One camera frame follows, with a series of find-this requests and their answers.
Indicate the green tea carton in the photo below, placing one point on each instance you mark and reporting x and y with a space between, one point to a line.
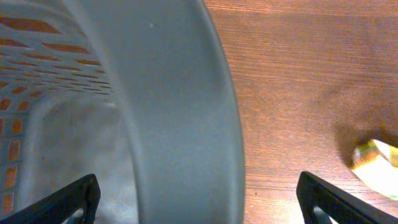
375 164

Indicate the grey plastic basket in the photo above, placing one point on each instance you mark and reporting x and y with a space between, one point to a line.
138 93

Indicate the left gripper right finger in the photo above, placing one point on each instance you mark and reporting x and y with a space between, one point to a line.
322 202

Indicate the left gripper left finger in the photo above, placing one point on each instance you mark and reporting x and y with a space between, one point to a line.
83 193

